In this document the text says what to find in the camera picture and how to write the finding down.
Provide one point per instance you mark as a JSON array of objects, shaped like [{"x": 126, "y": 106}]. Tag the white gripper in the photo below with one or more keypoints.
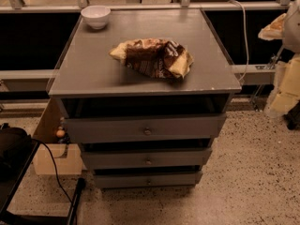
[{"x": 292, "y": 32}]

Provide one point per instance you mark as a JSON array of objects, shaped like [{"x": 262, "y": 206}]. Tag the grey top drawer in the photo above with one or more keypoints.
[{"x": 144, "y": 128}]

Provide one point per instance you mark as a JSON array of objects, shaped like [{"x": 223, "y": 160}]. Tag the grey drawer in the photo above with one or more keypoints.
[
  {"x": 145, "y": 159},
  {"x": 144, "y": 128},
  {"x": 160, "y": 179}
]

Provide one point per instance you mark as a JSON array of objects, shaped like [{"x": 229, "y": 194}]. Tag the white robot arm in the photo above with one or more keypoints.
[{"x": 291, "y": 29}]

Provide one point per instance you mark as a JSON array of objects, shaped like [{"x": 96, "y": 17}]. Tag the grey middle drawer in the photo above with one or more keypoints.
[{"x": 145, "y": 159}]

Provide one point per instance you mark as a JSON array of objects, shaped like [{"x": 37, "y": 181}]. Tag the grey bottom drawer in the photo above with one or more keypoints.
[{"x": 160, "y": 179}]

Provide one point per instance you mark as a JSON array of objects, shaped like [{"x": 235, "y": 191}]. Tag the metal diagonal brace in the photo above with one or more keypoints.
[{"x": 268, "y": 71}]

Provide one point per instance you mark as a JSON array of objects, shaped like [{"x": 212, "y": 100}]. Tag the crumpled brown chip bag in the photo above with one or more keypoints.
[{"x": 154, "y": 57}]

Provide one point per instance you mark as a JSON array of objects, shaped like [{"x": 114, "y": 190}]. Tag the white ceramic bowl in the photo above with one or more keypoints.
[{"x": 96, "y": 17}]

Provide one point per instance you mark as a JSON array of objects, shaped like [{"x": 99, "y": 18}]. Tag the cardboard box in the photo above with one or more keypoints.
[{"x": 62, "y": 158}]

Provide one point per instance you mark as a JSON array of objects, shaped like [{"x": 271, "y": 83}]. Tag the black bag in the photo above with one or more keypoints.
[{"x": 13, "y": 142}]

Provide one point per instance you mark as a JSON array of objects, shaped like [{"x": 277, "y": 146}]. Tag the metal railing frame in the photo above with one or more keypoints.
[{"x": 140, "y": 5}]

